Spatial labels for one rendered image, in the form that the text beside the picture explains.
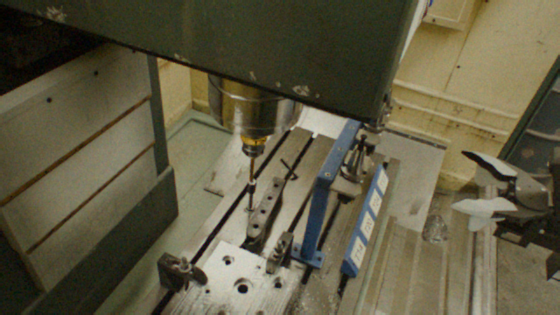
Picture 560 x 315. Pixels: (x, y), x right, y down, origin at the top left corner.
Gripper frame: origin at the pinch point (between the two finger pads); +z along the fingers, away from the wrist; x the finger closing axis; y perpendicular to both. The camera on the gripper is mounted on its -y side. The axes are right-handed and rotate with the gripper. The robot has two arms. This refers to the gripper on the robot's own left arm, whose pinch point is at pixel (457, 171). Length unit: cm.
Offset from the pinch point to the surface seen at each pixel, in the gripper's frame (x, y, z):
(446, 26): 94, 10, 10
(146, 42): -19, -17, 45
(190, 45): -18.9, -18.5, 37.8
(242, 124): -14.1, -5.4, 32.4
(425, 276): 38, 73, -13
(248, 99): -13.8, -10.0, 31.8
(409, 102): 95, 43, 13
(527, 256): 143, 145, -80
